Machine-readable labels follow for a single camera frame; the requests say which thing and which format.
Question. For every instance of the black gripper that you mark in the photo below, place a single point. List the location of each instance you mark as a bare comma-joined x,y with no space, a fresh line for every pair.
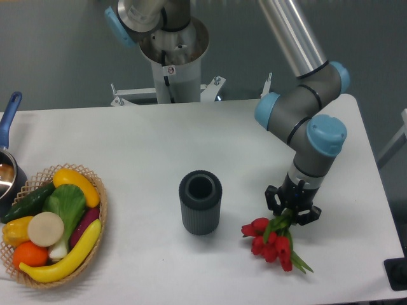
294,196

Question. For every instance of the red tulip bouquet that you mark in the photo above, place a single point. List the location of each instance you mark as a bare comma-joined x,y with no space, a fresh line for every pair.
271,239

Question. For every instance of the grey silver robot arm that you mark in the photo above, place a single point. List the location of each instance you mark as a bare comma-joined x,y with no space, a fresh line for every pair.
174,42

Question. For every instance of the dark grey ribbed vase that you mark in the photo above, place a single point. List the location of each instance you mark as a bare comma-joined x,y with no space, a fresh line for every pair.
200,194

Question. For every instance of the black device at table edge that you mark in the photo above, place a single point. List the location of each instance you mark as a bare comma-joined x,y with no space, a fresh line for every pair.
396,273

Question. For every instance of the purple eggplant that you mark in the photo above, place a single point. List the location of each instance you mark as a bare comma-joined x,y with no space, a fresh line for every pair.
88,217

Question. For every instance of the green lettuce with white stem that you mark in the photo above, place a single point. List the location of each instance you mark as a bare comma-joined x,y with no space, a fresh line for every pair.
68,202

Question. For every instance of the yellow squash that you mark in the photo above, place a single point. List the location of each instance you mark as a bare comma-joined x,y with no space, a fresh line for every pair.
69,176

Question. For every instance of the beige round disc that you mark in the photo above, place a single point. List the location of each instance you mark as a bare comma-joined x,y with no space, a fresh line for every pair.
45,229

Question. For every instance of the yellow banana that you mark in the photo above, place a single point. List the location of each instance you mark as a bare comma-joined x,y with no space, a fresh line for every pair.
66,259

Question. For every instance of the dark green cucumber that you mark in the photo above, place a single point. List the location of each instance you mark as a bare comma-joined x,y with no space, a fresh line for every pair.
29,205

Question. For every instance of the woven wicker basket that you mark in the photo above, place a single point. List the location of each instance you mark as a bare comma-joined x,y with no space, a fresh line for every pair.
40,179

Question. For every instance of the orange fruit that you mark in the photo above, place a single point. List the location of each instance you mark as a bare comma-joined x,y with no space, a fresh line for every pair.
30,254

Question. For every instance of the yellow bell pepper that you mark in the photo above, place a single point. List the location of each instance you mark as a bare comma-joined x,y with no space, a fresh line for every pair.
15,232

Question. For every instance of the white metal mounting frame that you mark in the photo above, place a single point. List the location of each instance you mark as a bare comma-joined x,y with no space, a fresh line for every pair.
208,93

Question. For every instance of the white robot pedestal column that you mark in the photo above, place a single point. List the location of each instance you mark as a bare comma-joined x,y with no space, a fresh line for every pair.
177,83

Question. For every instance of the blue handled saucepan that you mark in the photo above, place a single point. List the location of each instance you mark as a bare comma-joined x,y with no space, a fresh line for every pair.
12,176

